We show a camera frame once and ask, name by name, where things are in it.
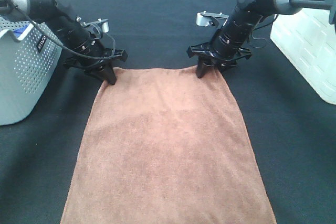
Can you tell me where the white plastic storage box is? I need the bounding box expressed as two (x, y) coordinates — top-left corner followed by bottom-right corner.
(270, 9), (335, 104)

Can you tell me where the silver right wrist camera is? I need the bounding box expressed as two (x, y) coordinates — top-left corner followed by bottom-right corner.
(196, 11), (229, 28)

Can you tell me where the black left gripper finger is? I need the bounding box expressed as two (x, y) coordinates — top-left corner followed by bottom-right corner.
(88, 69), (108, 81)
(102, 65), (117, 86)

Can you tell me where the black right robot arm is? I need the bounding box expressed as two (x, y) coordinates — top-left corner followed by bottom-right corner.
(187, 0), (335, 78)

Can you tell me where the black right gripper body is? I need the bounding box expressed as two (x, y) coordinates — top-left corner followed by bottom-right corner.
(187, 42), (252, 68)

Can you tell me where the grey perforated laundry basket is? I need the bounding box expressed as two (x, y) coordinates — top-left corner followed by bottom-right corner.
(1, 16), (62, 125)

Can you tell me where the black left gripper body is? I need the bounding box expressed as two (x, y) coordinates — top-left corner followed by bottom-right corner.
(63, 48), (128, 75)

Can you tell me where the black table mat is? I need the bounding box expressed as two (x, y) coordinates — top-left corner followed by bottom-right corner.
(1, 0), (335, 223)

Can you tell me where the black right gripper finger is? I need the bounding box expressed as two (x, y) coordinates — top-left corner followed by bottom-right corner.
(216, 63), (233, 73)
(196, 57), (208, 79)

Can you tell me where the brown towel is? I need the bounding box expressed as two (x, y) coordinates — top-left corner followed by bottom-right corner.
(61, 67), (276, 223)

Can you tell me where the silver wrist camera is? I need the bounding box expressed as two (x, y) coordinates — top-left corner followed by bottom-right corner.
(79, 18), (110, 34)
(196, 11), (229, 28)

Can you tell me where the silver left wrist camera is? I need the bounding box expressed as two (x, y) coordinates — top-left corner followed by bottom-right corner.
(79, 18), (110, 34)

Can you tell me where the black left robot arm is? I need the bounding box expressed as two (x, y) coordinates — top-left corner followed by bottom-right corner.
(1, 0), (128, 85)

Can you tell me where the blue towel in basket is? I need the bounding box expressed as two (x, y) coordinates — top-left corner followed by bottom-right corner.
(13, 24), (33, 41)

